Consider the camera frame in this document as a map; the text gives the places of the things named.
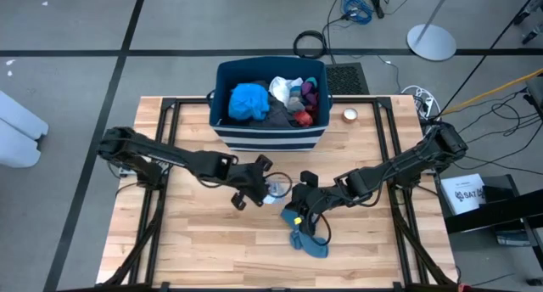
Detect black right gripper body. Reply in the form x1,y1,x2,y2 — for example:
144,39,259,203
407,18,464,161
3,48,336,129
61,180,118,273
282,171,331,238

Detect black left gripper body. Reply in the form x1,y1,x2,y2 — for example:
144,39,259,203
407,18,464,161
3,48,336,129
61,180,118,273
230,154,275,211

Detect dark grey trousers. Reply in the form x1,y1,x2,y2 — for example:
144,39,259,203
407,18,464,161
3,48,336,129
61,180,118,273
247,80,305,129

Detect teal blue garment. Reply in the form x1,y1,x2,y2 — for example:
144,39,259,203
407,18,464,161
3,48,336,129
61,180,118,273
227,82,271,122

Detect coral pink sock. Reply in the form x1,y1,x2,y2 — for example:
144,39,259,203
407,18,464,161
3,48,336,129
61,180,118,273
293,110,315,128

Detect grey sock teal toe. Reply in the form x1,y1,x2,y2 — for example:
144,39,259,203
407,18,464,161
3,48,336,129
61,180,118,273
287,94,307,114

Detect white sock purple toe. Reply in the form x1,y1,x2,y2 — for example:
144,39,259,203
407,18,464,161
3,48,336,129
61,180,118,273
267,76,305,107

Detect dark navy sock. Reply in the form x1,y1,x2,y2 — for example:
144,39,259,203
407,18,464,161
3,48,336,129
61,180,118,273
299,76,320,107

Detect navy white striped fabric basket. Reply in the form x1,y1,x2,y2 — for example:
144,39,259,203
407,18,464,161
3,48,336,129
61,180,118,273
206,56,334,153

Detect round tan tape roll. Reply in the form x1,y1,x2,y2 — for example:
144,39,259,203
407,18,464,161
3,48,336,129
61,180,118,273
341,107,359,125

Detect black floor grille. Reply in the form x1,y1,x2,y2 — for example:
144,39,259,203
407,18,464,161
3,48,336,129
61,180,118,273
324,62,371,97

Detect white printed box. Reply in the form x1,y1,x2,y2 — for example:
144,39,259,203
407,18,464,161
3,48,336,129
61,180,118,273
439,173,487,216

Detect white power strip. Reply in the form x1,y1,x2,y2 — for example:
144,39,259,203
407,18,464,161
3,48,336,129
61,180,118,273
400,84,439,117

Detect black cart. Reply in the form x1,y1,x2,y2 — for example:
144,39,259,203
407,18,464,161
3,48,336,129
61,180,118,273
440,175,543,247

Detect round white stand base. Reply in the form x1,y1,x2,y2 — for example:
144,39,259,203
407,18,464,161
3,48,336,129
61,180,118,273
406,0,458,63

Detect blue grey book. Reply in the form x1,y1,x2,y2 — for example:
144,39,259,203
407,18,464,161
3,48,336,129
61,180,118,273
495,230,532,248

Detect thin black pole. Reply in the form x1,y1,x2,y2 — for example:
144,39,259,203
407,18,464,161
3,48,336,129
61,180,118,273
436,0,543,115

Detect white rounded block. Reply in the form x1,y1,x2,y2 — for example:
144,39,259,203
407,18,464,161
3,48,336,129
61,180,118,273
0,118,42,170
0,90,50,141

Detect black wheeled chair base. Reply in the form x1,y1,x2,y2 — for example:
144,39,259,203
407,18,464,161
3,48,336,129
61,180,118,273
512,0,543,46

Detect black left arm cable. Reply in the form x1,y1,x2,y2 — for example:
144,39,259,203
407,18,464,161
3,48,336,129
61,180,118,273
263,171,294,199

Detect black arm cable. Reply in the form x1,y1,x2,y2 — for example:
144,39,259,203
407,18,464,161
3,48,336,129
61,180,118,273
263,171,294,199
305,198,333,247

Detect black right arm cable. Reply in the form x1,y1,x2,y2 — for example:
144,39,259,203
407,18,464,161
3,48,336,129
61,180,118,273
305,198,333,247

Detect black coiled cable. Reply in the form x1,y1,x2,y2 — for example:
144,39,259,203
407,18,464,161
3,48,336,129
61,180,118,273
292,30,328,61

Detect blue coiled cable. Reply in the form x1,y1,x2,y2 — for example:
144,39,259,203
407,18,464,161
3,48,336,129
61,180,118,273
339,0,375,26

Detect yellow hose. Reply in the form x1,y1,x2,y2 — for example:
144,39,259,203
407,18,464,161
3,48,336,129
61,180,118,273
440,68,543,115

